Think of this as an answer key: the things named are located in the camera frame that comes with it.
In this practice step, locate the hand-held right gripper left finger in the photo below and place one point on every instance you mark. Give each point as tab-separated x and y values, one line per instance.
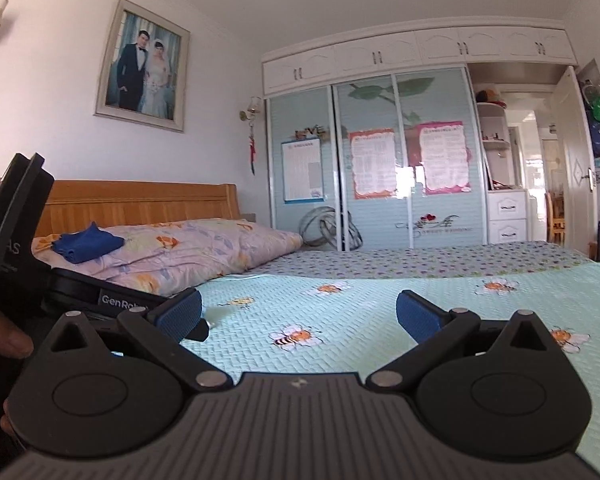
180	312

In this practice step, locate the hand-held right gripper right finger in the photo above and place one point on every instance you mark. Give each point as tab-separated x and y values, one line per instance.
417	315

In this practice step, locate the person's left hand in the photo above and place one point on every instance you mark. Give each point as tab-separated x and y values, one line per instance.
2	332

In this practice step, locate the green bee printed quilt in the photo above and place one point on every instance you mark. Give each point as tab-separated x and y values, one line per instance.
380	310

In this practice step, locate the purple dotted bed sheet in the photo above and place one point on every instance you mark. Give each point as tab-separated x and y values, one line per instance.
430	257

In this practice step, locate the pink floral pillow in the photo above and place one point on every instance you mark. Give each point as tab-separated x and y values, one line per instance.
190	250

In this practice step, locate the dark blue folded cloth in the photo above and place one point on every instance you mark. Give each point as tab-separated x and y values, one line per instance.
87	245

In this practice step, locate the sliding door wardrobe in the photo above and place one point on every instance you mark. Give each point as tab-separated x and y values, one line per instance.
375	215

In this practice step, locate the wooden headboard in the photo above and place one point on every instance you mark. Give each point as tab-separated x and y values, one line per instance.
140	205

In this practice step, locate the grey hoops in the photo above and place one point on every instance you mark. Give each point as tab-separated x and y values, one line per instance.
327	227

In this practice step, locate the white shelf and drawer unit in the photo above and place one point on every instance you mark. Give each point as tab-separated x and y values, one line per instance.
505	210

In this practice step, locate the orange bordered poster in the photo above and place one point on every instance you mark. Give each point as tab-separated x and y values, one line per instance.
374	162

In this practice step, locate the pink bordered poster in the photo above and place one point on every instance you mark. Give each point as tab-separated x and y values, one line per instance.
442	157

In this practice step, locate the wooden chair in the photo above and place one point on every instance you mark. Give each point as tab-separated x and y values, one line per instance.
555	220

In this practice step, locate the red hanging ornament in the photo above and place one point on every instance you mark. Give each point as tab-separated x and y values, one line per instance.
252	150

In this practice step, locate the white door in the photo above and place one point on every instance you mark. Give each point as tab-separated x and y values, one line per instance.
575	170

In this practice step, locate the white overhead cabinets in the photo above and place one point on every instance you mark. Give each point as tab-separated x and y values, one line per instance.
420	55

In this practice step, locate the blue bordered wall chart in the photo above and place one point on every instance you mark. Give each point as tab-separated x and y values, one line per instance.
302	170

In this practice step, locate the framed wall photo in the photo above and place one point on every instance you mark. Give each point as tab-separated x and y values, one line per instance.
142	65

